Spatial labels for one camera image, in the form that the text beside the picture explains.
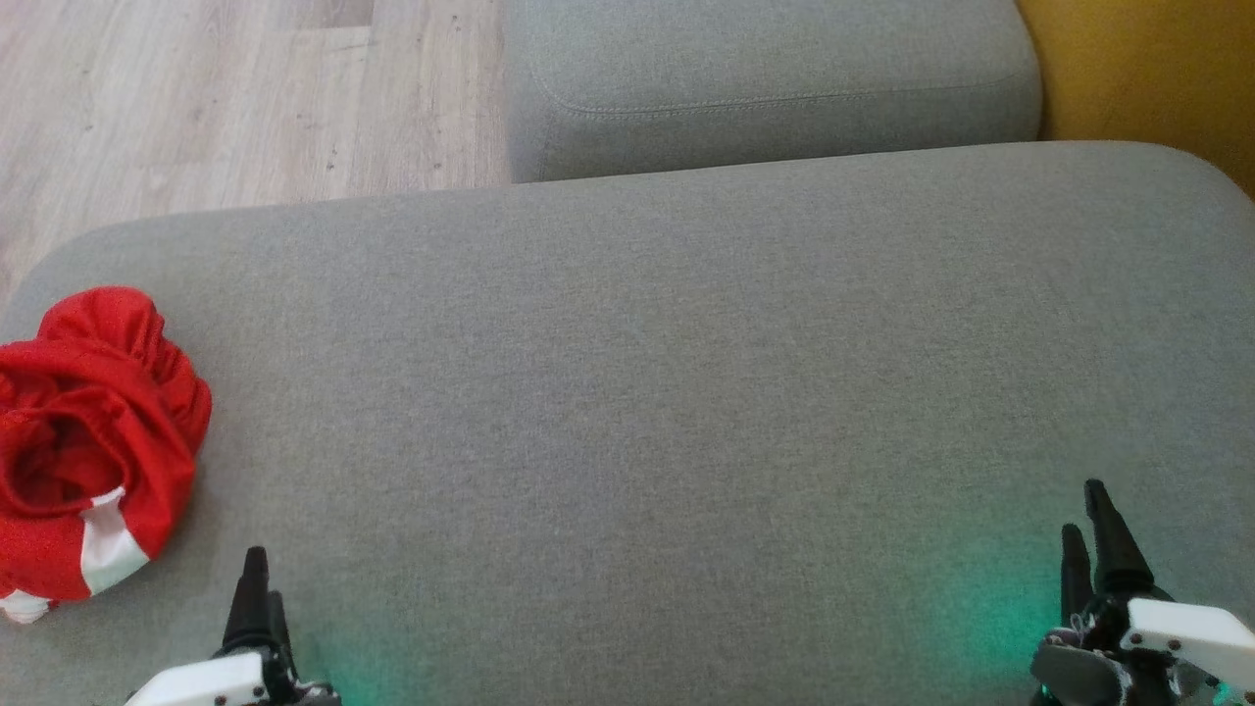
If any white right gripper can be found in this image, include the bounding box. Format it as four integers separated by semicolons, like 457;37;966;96
1028;479;1255;706

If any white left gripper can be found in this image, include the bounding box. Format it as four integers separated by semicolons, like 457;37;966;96
125;546;342;706

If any red shorts white side stripe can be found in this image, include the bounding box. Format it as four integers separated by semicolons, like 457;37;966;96
0;286;214;599

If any large grey sofa seat cushion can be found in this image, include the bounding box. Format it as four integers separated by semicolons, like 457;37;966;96
0;140;1255;706

